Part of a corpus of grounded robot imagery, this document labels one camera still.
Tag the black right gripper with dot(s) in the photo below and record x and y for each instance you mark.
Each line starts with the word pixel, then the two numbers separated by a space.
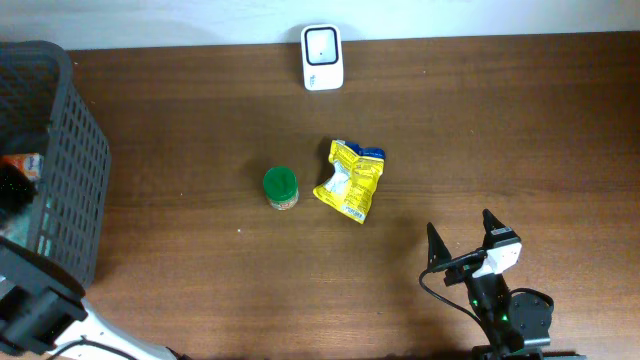
pixel 438 252

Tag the yellow snack bag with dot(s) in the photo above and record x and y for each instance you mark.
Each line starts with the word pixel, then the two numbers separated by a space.
pixel 357 171

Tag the green lid jar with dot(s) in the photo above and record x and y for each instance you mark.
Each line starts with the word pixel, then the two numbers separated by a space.
pixel 281 187

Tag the orange small carton box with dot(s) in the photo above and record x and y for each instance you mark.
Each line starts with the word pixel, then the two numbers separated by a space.
pixel 31 164

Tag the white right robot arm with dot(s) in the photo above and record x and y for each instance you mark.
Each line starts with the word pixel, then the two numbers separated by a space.
pixel 516 321

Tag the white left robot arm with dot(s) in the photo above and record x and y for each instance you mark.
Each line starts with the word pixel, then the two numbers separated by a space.
pixel 44 311

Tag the white barcode scanner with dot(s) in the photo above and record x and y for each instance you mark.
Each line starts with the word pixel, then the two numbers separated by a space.
pixel 322 57

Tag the dark grey plastic basket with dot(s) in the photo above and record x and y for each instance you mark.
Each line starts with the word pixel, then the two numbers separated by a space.
pixel 43 114

